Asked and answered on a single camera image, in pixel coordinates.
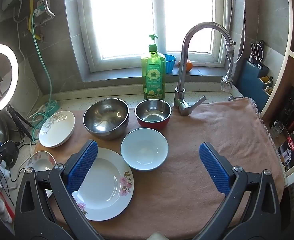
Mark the yellow pipe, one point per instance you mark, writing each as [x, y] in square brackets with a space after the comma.
[31, 7]

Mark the orange fruit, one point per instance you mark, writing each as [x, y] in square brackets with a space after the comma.
[188, 65]

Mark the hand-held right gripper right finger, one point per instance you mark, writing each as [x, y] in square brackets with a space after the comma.
[214, 167]

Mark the printed cardboard box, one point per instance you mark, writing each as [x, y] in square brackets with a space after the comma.
[293, 145]

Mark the wall outlet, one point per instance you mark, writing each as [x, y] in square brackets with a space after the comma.
[40, 7]

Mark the wooden shelf unit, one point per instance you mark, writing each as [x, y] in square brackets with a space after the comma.
[293, 75]

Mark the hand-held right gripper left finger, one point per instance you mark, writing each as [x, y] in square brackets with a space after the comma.
[83, 166]

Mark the pink towel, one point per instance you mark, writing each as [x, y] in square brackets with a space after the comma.
[192, 135]

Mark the blue knife holder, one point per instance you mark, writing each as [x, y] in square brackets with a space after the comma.
[251, 80]

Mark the black tripod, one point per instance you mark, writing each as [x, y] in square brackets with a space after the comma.
[18, 122]

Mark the blue plastic cup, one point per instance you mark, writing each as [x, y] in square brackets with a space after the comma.
[170, 63]

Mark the green dish soap bottle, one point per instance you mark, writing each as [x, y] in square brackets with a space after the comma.
[153, 77]

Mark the pink floral white plate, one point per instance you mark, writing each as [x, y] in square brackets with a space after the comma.
[107, 180]

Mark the large stainless steel bowl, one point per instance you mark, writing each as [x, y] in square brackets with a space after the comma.
[104, 117]

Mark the black scissors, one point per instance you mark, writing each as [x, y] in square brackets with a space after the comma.
[258, 52]

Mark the chrome kitchen faucet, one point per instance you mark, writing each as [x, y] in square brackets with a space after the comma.
[184, 55]

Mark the small floral plate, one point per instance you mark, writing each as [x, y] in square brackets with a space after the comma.
[41, 161]

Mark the glass cup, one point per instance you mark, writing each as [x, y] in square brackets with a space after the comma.
[276, 128]

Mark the window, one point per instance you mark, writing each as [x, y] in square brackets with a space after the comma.
[124, 17]

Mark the pale blue ceramic bowl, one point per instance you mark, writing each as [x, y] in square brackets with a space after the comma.
[144, 152]

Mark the red steel bowl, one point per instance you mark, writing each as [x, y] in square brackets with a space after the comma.
[152, 112]

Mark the black electronic device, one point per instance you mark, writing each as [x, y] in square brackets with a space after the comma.
[9, 155]

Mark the brown leaf white plate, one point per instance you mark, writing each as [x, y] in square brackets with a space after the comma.
[59, 130]

